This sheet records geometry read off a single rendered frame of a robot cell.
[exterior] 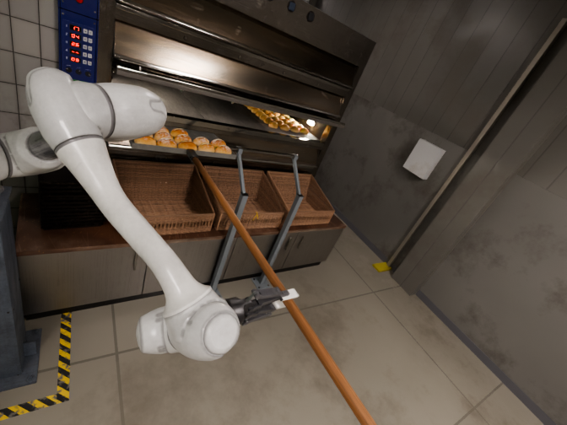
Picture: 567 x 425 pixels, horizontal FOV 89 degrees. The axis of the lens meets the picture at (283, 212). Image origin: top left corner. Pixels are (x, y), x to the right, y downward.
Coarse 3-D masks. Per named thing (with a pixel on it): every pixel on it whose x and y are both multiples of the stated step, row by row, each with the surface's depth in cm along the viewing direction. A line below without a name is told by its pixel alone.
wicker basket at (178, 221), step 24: (120, 168) 188; (144, 168) 197; (168, 168) 206; (192, 168) 217; (144, 192) 203; (168, 192) 213; (192, 192) 222; (144, 216) 167; (168, 216) 176; (192, 216) 186
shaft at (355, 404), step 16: (192, 160) 145; (208, 176) 133; (224, 208) 118; (240, 224) 110; (256, 256) 99; (272, 272) 94; (288, 304) 86; (304, 320) 82; (320, 352) 76; (336, 368) 73; (336, 384) 71; (352, 400) 68; (368, 416) 66
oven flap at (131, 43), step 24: (120, 24) 152; (120, 48) 155; (144, 48) 161; (168, 48) 168; (192, 48) 176; (192, 72) 180; (216, 72) 188; (240, 72) 198; (264, 72) 208; (264, 96) 212; (288, 96) 226; (312, 96) 240; (336, 96) 256
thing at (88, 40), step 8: (64, 24) 137; (72, 24) 138; (80, 24) 140; (64, 32) 139; (72, 32) 140; (80, 32) 141; (88, 32) 143; (64, 40) 140; (72, 40) 142; (80, 40) 143; (88, 40) 145; (64, 48) 142; (72, 48) 143; (80, 48) 145; (88, 48) 146; (64, 56) 144; (72, 56) 145; (80, 56) 147; (88, 56) 148; (64, 64) 145; (72, 64) 147; (80, 64) 149; (88, 64) 150; (64, 72) 147; (72, 72) 149; (80, 72) 150; (88, 72) 152; (80, 80) 153; (88, 80) 154
